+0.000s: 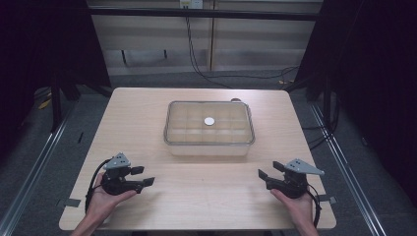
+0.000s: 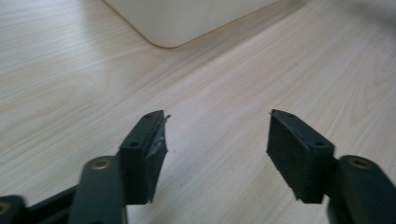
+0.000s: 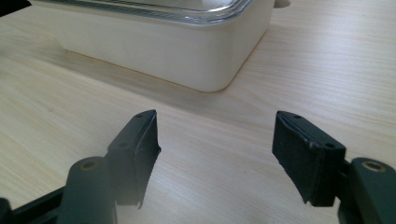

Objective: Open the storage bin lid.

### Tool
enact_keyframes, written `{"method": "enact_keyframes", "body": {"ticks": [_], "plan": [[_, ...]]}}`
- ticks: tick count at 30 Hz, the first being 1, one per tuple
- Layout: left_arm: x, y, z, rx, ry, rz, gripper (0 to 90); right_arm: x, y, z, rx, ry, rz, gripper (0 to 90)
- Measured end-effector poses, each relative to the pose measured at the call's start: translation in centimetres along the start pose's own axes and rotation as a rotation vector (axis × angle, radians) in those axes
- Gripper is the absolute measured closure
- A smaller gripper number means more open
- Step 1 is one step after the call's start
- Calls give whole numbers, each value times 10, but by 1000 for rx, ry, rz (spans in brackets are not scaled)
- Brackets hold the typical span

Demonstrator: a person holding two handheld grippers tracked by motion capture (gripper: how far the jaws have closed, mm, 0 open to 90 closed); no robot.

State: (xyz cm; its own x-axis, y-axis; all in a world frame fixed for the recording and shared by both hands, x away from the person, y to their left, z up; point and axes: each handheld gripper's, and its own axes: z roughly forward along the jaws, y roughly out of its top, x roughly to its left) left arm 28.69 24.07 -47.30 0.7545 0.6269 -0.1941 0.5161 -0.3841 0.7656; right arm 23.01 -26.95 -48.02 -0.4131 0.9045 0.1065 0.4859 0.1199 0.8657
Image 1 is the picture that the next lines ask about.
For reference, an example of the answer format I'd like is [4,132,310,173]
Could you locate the black curtain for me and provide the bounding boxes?
[0,0,112,165]
[293,0,417,210]

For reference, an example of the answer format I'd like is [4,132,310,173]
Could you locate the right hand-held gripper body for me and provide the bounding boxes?
[265,158,326,200]

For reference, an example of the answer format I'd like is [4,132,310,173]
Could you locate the person's right hand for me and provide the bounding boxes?
[269,189,316,227]

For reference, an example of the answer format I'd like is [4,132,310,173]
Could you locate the clear plastic box lid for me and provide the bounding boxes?
[162,99,257,148]

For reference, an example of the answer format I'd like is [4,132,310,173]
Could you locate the grey tape strip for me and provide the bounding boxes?
[56,198,82,208]
[317,194,338,206]

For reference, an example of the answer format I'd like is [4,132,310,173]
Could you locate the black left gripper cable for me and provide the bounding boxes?
[85,158,113,213]

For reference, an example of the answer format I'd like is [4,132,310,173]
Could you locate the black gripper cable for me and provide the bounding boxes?
[85,158,113,213]
[306,183,323,229]

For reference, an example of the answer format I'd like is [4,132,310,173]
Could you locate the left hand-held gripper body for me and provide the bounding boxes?
[100,151,146,197]

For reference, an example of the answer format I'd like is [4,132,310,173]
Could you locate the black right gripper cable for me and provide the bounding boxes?
[306,183,323,229]

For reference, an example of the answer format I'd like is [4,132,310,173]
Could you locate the black wall cable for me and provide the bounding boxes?
[184,15,300,89]

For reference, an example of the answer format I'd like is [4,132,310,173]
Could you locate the person's left hand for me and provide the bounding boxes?
[86,181,138,224]

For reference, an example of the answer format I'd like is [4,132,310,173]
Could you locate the metal floor rail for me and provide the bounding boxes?
[0,106,78,236]
[309,101,389,236]

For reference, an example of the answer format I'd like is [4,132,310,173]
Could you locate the black metal stand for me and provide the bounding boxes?
[49,73,64,133]

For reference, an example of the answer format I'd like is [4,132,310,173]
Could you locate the black floor cables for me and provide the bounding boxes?
[300,89,340,151]

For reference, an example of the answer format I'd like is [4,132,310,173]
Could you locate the black horizontal bar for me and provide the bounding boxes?
[86,7,325,22]

